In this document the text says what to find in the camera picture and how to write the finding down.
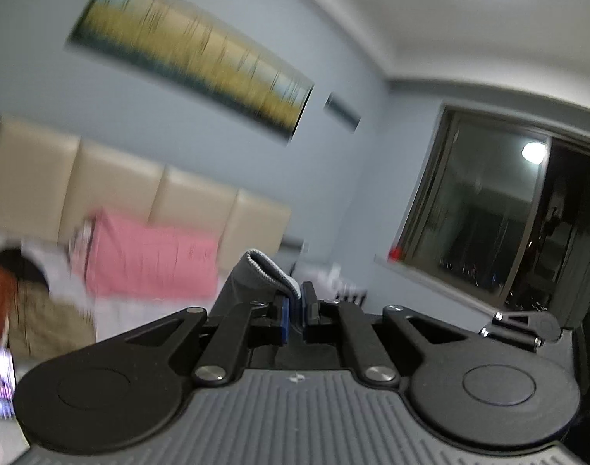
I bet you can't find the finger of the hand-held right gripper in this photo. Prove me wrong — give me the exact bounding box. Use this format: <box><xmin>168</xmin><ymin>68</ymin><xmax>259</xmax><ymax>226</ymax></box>
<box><xmin>479</xmin><ymin>310</ymin><xmax>563</xmax><ymax>350</ymax></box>

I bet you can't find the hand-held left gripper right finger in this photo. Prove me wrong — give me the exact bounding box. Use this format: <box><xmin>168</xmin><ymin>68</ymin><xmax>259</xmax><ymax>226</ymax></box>
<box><xmin>301</xmin><ymin>281</ymin><xmax>475</xmax><ymax>386</ymax></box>

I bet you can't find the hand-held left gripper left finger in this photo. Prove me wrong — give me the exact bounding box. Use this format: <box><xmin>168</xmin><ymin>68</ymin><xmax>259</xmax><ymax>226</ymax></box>
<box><xmin>101</xmin><ymin>293</ymin><xmax>292</xmax><ymax>388</ymax></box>

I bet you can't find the grey sweatshirt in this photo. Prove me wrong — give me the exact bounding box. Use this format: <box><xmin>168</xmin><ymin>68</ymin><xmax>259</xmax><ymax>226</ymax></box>
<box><xmin>210</xmin><ymin>249</ymin><xmax>305</xmax><ymax>323</ymax></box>

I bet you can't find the white radiator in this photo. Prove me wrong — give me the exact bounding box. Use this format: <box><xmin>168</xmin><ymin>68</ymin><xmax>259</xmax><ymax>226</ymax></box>
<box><xmin>334</xmin><ymin>287</ymin><xmax>368</xmax><ymax>307</ymax></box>

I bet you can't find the grey curtain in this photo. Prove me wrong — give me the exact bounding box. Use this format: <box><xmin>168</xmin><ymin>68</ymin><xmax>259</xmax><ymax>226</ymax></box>
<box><xmin>556</xmin><ymin>223</ymin><xmax>590</xmax><ymax>332</ymax></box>

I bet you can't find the pink pillow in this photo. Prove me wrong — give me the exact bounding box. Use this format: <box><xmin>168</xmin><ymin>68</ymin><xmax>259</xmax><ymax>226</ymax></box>
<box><xmin>84</xmin><ymin>209</ymin><xmax>222</xmax><ymax>300</ymax></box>

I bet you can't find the pink dotted bed sheet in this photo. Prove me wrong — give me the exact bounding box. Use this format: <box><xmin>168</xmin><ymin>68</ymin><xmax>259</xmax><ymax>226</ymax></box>
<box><xmin>0</xmin><ymin>232</ymin><xmax>339</xmax><ymax>465</ymax></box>

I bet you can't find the beige padded headboard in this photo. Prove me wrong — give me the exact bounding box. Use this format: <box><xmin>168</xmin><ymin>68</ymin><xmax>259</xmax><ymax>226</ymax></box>
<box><xmin>0</xmin><ymin>115</ymin><xmax>293</xmax><ymax>272</ymax></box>

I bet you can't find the beige patterned garment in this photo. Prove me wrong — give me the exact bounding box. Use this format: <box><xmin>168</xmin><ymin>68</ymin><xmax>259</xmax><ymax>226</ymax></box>
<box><xmin>7</xmin><ymin>283</ymin><xmax>98</xmax><ymax>359</ymax></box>

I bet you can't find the small framed wall picture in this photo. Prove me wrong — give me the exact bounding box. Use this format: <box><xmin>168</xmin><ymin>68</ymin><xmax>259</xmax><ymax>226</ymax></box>
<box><xmin>324</xmin><ymin>92</ymin><xmax>362</xmax><ymax>131</ymax></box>

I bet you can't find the yellow landscape wall painting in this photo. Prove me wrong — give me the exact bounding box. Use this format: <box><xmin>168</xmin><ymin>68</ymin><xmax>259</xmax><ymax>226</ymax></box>
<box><xmin>65</xmin><ymin>0</ymin><xmax>316</xmax><ymax>145</ymax></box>

